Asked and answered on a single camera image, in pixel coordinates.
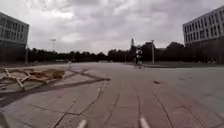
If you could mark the dark grass verge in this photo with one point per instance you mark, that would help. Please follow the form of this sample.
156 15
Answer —
180 65

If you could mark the thin lamp pole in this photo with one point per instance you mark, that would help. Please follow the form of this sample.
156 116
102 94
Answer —
53 46

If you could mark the pale lamp pole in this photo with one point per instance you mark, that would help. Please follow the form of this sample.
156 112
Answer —
152 51

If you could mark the distant tower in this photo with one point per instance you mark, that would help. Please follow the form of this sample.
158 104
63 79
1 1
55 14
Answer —
132 43

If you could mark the stony planting bed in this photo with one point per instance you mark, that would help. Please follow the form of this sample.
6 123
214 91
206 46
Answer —
36 76

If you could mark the person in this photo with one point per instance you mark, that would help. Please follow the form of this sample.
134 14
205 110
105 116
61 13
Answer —
138 56

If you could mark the white multi-storey building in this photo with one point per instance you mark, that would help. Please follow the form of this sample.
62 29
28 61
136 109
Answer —
205 28

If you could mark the robot's own part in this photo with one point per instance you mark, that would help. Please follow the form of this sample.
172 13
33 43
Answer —
82 123
144 122

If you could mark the row of dark trees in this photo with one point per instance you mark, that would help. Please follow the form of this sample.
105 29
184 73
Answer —
100 56

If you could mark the grey building with dark windows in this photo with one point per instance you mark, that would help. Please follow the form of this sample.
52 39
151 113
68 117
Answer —
11 31

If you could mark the grey paved plaza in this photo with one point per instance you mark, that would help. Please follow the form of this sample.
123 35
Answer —
133 93

